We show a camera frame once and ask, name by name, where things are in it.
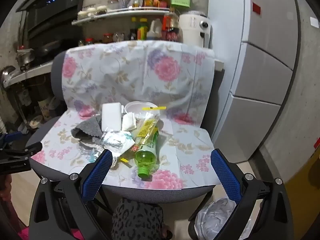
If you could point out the red sticker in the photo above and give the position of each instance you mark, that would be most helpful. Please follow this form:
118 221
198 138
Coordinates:
256 8

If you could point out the black wok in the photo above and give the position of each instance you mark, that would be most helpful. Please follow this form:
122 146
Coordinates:
46 48

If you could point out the row of small spice jars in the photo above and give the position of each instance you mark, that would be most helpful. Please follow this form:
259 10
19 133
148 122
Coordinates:
102 39

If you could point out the ceramic jar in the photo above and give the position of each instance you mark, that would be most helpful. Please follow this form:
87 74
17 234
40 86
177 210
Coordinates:
47 107

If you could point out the white corner shelf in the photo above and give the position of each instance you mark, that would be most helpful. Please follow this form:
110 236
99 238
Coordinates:
120 13

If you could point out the clear plastic package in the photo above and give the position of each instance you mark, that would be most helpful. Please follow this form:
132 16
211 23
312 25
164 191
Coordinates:
86 150

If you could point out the glass jar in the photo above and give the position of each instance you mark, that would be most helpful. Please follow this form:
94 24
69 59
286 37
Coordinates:
113 5

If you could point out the green plastic bottle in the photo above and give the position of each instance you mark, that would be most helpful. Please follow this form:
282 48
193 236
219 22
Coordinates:
145 155

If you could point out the white plastic jug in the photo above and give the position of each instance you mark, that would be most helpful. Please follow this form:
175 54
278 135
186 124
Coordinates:
153 31

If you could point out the row of white lidded jars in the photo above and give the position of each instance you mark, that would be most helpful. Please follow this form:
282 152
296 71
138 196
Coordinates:
92 11

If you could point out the yellow panel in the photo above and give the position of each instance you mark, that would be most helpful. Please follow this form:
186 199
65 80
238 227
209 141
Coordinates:
303 180

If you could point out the crumpled plastic wrapper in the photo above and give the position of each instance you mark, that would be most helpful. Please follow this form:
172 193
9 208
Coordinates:
117 140

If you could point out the white wall sticker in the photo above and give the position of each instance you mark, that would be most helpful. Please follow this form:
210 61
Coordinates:
314 22

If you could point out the bin with white liner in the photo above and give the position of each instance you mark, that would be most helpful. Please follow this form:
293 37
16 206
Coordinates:
217 217

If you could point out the red labelled bottle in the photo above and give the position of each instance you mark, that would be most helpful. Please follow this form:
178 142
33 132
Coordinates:
170 27

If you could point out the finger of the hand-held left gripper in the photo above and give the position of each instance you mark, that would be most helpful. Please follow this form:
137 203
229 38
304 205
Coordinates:
10 136
22 153

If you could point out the person's left forearm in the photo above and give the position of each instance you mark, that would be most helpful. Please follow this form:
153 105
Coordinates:
5 200

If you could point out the steel pot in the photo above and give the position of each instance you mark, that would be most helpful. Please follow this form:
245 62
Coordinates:
25 58

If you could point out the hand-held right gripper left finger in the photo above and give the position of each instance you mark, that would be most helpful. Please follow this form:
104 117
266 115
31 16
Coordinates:
97 175

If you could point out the floral cloth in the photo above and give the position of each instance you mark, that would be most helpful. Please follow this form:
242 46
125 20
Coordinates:
125 75

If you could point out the white carton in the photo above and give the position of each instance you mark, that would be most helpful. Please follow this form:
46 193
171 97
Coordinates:
111 116

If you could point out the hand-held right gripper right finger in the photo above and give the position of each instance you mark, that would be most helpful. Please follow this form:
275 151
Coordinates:
225 172

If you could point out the white bowl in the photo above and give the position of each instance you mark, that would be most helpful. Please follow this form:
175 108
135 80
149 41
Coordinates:
137 106

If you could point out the person's leopard print leg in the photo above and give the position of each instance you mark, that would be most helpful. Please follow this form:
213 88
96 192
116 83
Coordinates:
136 220

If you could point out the clear bag with yellow strip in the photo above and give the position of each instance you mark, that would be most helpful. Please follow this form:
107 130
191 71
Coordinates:
147 127

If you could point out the white rice cooker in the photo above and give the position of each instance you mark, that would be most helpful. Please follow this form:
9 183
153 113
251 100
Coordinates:
190 27

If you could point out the kitchen counter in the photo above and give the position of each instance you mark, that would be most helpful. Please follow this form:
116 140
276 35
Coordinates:
30 71

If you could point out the grey office chair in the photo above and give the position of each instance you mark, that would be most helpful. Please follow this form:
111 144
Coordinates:
150 193

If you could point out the grey and white dishcloth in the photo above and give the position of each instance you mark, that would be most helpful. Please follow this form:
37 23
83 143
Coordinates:
90 128

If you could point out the white refrigerator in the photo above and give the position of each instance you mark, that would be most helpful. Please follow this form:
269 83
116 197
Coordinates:
262 67

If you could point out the green and yellow bottle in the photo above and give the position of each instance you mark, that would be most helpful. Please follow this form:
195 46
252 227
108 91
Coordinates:
142 30

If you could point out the black range hood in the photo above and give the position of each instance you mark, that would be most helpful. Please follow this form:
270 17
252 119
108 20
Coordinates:
57 0

